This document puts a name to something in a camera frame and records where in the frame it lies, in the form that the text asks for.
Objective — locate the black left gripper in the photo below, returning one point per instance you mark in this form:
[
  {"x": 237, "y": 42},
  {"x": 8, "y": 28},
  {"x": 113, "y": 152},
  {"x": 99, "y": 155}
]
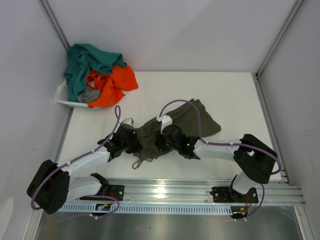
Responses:
[{"x": 137, "y": 146}]

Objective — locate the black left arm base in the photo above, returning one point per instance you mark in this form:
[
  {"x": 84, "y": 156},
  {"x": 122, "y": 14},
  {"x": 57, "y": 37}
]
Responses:
[{"x": 112, "y": 192}]

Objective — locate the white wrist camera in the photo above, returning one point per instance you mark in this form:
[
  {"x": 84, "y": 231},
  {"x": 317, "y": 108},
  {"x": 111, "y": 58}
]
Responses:
[
  {"x": 128, "y": 121},
  {"x": 164, "y": 121}
]

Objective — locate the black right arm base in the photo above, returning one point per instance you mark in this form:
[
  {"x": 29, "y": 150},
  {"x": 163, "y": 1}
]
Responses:
[{"x": 224, "y": 194}]

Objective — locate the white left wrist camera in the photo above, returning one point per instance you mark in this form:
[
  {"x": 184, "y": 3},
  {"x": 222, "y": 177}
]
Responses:
[{"x": 128, "y": 121}]

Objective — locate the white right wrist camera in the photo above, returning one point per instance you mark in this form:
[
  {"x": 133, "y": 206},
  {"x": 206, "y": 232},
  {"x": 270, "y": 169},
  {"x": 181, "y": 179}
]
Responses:
[{"x": 164, "y": 121}]

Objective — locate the white slotted cable duct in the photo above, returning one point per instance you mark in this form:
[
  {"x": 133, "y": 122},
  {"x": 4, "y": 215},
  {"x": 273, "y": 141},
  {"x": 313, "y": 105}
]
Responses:
[{"x": 134, "y": 208}]

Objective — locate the grey shorts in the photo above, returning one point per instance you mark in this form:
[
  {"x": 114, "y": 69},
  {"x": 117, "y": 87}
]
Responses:
[{"x": 88, "y": 95}]

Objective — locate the orange shorts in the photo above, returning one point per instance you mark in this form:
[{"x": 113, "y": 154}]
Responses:
[{"x": 111, "y": 86}]

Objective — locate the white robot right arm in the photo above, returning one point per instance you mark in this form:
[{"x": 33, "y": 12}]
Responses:
[{"x": 255, "y": 159}]

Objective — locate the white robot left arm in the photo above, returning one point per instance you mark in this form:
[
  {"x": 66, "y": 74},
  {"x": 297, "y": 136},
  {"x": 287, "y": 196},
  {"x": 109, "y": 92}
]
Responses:
[{"x": 56, "y": 183}]

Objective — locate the aluminium mounting rail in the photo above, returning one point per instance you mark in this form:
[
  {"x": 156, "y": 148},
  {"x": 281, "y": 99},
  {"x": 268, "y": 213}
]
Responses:
[{"x": 197, "y": 192}]

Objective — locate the teal shorts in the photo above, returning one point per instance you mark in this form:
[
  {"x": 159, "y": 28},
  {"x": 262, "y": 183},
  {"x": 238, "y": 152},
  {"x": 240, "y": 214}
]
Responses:
[{"x": 84, "y": 57}]

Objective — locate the white plastic laundry basket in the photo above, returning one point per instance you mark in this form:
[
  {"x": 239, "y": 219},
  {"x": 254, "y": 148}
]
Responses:
[{"x": 62, "y": 97}]

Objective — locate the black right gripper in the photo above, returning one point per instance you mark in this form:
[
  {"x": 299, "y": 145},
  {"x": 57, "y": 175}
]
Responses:
[{"x": 159, "y": 142}]

